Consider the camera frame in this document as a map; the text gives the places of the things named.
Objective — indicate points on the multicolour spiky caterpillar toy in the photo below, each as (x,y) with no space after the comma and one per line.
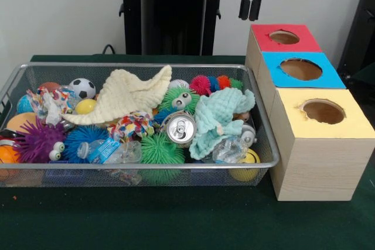
(200,84)

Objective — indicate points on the mint waffle cloth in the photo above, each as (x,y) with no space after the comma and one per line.
(216,109)

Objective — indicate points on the wooden box with three holes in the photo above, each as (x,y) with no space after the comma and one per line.
(322,168)

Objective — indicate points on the black stand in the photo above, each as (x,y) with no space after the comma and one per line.
(360,27)

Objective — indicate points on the green spiky ball with eyes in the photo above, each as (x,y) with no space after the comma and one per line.
(170,99)

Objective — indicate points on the dark green table cloth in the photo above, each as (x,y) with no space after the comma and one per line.
(175,220)
(366,75)

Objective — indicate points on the silver drink can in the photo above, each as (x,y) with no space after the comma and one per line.
(180,128)

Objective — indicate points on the cream waffle cloth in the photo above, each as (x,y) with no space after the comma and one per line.
(123,95)

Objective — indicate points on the small colourful crumpled paper ball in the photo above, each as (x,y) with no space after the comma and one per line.
(132,125)

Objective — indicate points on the plain green spiky ball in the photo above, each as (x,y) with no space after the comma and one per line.
(161,150)

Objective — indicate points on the crushed bottle with blue label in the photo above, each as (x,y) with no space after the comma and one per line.
(102,150)

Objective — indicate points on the blue spiky ball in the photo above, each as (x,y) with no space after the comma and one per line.
(85,134)

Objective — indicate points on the purple spiky ball with eyes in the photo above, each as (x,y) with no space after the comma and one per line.
(38,141)

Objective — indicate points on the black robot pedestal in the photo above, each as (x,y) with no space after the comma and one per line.
(175,13)

